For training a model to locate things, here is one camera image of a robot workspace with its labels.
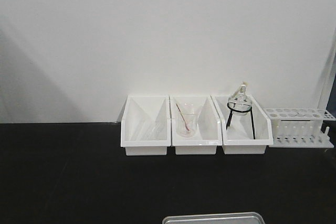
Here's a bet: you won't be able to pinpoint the silver metal tray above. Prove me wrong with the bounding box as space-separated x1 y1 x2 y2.
162 212 265 224

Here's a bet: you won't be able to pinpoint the red stirring rod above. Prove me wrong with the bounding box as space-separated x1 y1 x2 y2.
176 103 190 132

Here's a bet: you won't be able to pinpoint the glass beaker in bin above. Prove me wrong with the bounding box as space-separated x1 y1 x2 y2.
176 103 202 137

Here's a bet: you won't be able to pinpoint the clear glass rods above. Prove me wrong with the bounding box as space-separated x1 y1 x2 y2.
145 121 164 140

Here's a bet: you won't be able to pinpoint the white right storage bin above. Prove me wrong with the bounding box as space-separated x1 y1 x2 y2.
211 95 274 154

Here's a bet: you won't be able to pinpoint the white left storage bin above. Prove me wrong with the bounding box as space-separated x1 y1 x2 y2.
120 95 171 156

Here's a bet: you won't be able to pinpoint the white storage bin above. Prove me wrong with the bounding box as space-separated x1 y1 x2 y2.
120 95 171 156
211 95 274 154
170 96 223 155

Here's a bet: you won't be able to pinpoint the white middle storage bin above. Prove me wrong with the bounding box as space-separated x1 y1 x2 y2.
170 96 223 155

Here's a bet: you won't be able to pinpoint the white test tube rack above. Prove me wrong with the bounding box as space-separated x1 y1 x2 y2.
264 108 335 148

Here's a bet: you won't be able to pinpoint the glass alcohol lamp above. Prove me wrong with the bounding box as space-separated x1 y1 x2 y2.
228 82 252 116

